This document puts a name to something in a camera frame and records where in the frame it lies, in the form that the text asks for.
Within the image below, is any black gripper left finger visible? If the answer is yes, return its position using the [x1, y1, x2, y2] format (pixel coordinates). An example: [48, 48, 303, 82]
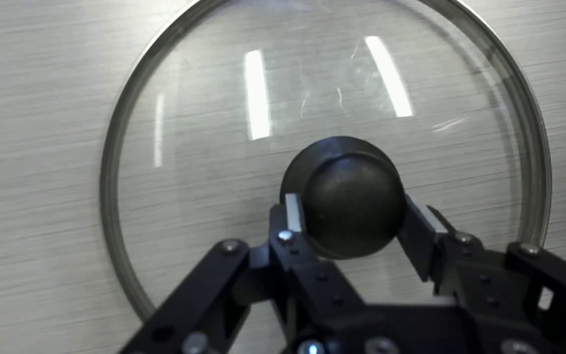
[119, 188, 366, 354]

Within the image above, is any glass lid with black knob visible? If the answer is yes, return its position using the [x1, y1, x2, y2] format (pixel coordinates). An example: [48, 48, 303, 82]
[99, 0, 555, 324]

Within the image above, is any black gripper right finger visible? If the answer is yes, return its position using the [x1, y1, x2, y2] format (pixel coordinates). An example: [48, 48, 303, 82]
[396, 192, 566, 354]

